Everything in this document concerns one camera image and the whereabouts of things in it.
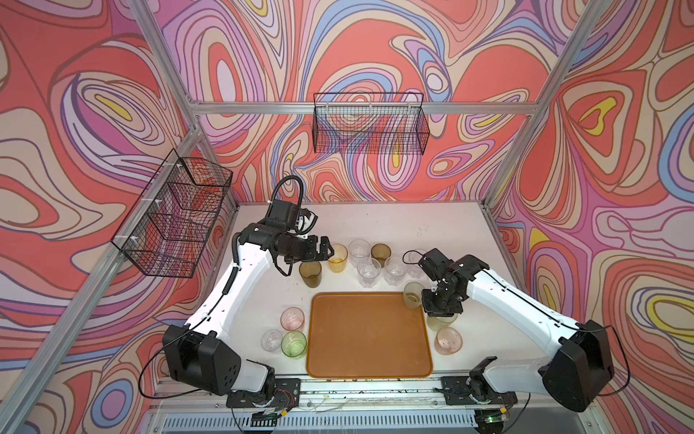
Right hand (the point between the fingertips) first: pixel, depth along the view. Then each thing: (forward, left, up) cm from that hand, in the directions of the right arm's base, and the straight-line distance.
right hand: (434, 319), depth 78 cm
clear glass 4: (+6, +8, +18) cm, 20 cm away
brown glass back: (+26, +13, -3) cm, 29 cm away
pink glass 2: (+3, +43, -4) cm, 43 cm away
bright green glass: (-3, +42, -8) cm, 43 cm away
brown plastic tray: (-1, +20, -9) cm, 22 cm away
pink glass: (-4, -5, -8) cm, 10 cm away
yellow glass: (+23, +29, -4) cm, 37 cm away
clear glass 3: (+21, +8, -7) cm, 23 cm away
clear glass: (+30, +21, -7) cm, 37 cm away
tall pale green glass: (0, -1, -4) cm, 5 cm away
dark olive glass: (+18, +38, -2) cm, 42 cm away
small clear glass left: (-3, +49, -6) cm, 49 cm away
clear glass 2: (+21, +18, -6) cm, 28 cm away
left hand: (+16, +32, +14) cm, 38 cm away
